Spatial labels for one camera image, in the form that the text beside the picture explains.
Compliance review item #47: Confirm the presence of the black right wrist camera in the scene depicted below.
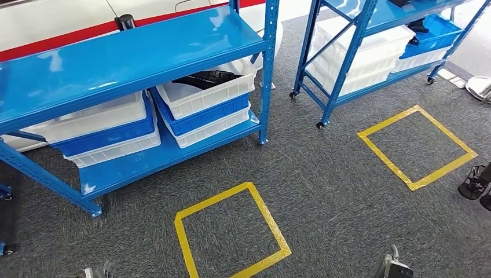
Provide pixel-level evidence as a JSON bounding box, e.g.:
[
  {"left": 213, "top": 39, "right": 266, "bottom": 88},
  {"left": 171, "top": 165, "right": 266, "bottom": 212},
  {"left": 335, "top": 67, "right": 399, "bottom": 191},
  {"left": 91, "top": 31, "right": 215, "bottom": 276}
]
[{"left": 373, "top": 256, "right": 414, "bottom": 278}]

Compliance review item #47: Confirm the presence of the black floor object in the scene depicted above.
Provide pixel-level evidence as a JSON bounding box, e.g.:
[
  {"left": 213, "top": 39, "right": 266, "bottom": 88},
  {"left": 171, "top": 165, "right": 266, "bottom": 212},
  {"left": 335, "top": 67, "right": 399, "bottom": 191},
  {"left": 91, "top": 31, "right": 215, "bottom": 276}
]
[{"left": 457, "top": 163, "right": 491, "bottom": 212}]

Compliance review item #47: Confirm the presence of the white car with red stripe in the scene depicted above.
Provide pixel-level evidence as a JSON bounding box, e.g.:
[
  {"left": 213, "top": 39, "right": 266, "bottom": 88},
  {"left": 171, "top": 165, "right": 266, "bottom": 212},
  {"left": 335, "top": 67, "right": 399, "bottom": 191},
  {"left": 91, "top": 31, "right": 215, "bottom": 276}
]
[{"left": 0, "top": 0, "right": 285, "bottom": 72}]

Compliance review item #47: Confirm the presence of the blue metal shelf rack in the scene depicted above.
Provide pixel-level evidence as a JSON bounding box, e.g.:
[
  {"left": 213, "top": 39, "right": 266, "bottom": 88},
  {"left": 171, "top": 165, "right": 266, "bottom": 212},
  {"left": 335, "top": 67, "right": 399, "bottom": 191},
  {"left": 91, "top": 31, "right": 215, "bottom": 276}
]
[
  {"left": 0, "top": 183, "right": 16, "bottom": 257},
  {"left": 290, "top": 0, "right": 491, "bottom": 130},
  {"left": 0, "top": 0, "right": 281, "bottom": 219}
]

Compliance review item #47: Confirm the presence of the black parts pile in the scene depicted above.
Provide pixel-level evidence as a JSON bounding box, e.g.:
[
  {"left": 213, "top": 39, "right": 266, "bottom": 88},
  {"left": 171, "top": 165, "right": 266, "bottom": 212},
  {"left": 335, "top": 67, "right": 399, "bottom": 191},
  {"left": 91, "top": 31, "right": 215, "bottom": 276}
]
[{"left": 173, "top": 70, "right": 243, "bottom": 91}]

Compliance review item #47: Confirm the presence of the white bin stack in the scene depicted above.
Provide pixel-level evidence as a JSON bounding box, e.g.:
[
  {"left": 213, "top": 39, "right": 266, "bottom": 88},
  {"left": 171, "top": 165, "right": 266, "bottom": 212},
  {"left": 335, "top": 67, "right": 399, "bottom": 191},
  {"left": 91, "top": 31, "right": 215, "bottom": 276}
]
[
  {"left": 0, "top": 134, "right": 49, "bottom": 153},
  {"left": 306, "top": 15, "right": 416, "bottom": 97}
]

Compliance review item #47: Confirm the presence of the yellow floor tape square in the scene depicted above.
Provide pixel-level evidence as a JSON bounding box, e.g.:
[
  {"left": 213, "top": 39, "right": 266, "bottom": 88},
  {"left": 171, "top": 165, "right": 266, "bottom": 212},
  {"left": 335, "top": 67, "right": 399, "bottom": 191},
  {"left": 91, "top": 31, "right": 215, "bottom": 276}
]
[{"left": 357, "top": 105, "right": 478, "bottom": 192}]

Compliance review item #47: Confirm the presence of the black barrier post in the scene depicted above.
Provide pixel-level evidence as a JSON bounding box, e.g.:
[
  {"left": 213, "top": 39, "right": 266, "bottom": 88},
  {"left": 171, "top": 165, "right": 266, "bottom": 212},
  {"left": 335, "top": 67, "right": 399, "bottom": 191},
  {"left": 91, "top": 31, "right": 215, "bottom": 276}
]
[{"left": 114, "top": 14, "right": 137, "bottom": 31}]

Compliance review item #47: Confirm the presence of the blue plastic bin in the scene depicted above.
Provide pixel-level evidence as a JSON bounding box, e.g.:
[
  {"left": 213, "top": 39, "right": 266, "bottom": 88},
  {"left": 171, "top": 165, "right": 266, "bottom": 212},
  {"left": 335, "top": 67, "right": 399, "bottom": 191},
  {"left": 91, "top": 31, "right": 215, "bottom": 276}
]
[
  {"left": 149, "top": 87, "right": 251, "bottom": 137},
  {"left": 50, "top": 92, "right": 156, "bottom": 158},
  {"left": 398, "top": 14, "right": 463, "bottom": 60}
]

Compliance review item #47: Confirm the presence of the black part in bin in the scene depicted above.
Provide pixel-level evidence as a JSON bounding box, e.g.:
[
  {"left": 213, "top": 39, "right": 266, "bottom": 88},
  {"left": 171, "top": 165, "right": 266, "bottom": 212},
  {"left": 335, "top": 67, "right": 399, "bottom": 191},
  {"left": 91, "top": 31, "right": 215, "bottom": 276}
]
[{"left": 406, "top": 19, "right": 430, "bottom": 46}]

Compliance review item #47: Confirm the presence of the white round pedestal base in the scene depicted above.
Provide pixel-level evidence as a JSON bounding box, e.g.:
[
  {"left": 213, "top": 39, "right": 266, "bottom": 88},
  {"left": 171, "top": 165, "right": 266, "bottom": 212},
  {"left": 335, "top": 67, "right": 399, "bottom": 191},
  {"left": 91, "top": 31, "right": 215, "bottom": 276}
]
[{"left": 465, "top": 76, "right": 491, "bottom": 104}]

